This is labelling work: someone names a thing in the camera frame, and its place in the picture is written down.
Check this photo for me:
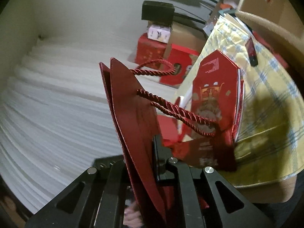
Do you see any red patterned packet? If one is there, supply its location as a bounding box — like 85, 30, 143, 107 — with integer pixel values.
157, 115, 237, 171

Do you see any dark red paper gift bag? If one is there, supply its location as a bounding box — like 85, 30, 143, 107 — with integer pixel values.
99, 58, 216, 227

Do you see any red cartoon cat gift box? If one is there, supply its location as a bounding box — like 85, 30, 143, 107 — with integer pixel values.
179, 50, 244, 141

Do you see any yellow plaid tablecloth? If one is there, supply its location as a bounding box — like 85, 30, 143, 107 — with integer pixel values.
174, 13, 304, 187

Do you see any red gift box with oval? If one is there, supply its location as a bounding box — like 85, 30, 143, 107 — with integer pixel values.
159, 44, 199, 86

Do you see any red patterned upper gift box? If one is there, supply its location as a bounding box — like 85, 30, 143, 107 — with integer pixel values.
135, 33, 167, 64

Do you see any large brown carton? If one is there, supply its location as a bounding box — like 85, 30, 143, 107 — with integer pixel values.
147, 21, 207, 60

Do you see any small white printed box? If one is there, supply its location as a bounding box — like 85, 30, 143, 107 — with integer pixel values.
147, 25, 171, 44

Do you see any brown cardboard box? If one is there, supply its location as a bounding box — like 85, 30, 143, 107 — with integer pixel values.
235, 0, 303, 74

